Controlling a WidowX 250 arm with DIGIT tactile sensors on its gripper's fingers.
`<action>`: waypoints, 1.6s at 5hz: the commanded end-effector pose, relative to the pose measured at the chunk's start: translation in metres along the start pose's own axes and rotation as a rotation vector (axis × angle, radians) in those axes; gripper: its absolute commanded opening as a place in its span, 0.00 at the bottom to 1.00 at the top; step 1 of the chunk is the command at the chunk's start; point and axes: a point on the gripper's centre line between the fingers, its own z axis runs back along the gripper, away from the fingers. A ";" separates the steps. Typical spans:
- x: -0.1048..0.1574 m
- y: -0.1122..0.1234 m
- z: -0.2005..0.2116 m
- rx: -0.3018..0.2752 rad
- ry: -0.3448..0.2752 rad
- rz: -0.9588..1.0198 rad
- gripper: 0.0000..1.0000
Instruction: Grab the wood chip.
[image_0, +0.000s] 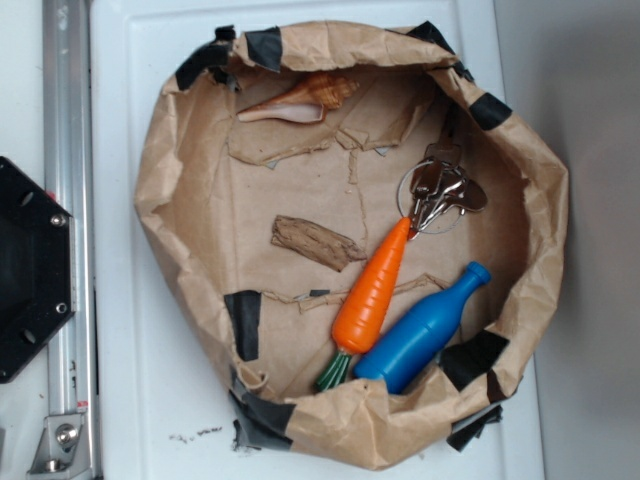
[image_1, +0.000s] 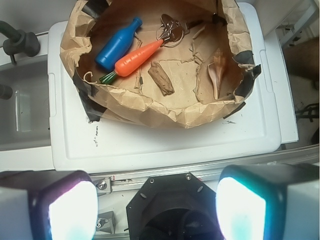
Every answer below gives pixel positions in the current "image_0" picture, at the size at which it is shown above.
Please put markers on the orange toy carrot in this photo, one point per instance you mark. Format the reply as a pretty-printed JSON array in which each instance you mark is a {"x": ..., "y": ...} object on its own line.
[{"x": 357, "y": 326}]

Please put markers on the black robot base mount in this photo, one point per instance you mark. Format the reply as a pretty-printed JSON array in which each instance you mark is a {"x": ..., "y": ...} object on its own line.
[{"x": 36, "y": 274}]

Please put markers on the spiral conch seashell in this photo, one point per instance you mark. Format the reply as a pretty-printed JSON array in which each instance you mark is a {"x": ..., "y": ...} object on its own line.
[{"x": 308, "y": 102}]

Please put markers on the silver key bunch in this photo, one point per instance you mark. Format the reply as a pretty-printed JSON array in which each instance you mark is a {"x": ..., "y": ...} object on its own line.
[{"x": 435, "y": 186}]

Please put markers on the brown wood chip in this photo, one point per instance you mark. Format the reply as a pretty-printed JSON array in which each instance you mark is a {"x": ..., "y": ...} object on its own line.
[{"x": 316, "y": 242}]

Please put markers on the white plastic tray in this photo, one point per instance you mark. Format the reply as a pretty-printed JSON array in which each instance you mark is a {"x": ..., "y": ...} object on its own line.
[{"x": 164, "y": 413}]

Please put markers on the aluminium frame rail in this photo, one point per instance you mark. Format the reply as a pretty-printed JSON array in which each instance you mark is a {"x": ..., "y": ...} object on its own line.
[{"x": 70, "y": 443}]

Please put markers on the brown paper bin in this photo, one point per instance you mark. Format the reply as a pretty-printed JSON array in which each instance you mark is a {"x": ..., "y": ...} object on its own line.
[{"x": 210, "y": 186}]

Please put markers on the blue toy bottle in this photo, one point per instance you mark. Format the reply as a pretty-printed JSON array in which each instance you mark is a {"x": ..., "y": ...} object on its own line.
[{"x": 424, "y": 330}]

